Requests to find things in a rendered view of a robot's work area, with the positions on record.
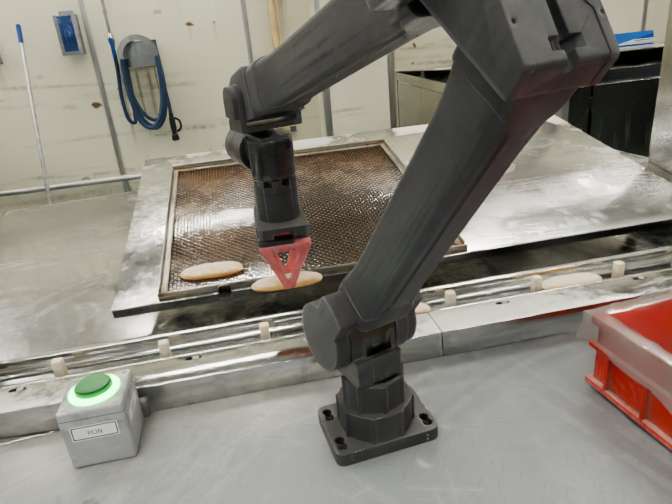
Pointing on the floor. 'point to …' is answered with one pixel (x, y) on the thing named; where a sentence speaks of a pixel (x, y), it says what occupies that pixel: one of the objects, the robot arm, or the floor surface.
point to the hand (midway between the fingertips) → (287, 276)
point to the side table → (411, 482)
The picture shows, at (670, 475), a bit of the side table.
